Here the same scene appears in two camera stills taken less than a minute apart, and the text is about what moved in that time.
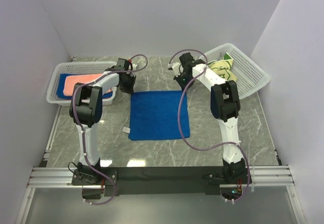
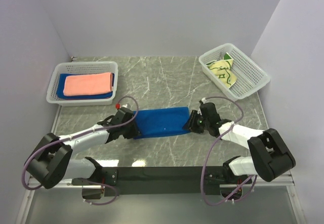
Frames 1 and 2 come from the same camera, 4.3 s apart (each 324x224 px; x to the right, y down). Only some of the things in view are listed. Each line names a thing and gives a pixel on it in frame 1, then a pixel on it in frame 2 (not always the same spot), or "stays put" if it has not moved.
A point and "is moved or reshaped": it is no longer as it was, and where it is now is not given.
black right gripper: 177,78 -> 191,125
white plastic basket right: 251,78 stays put
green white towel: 223,68 stays put
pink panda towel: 71,79 stays put
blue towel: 154,115 is moved or reshaped
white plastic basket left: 77,68 stays put
